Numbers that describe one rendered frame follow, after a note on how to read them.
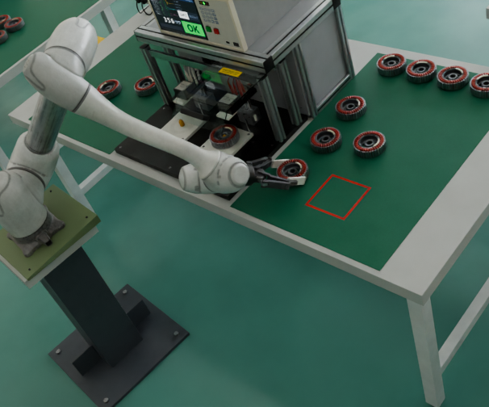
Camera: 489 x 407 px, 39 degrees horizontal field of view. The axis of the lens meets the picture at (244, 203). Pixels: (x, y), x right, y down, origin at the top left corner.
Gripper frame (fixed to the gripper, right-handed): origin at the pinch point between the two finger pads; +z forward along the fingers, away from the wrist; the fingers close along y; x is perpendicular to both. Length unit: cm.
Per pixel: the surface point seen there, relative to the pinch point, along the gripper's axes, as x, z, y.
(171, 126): -11, -22, -57
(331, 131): 11.5, 17.2, -7.2
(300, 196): -3.4, -1.4, 10.4
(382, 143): 16.2, 25.5, 10.8
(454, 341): -39, 47, 55
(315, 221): -4.3, -2.9, 23.8
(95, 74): -21, -33, -129
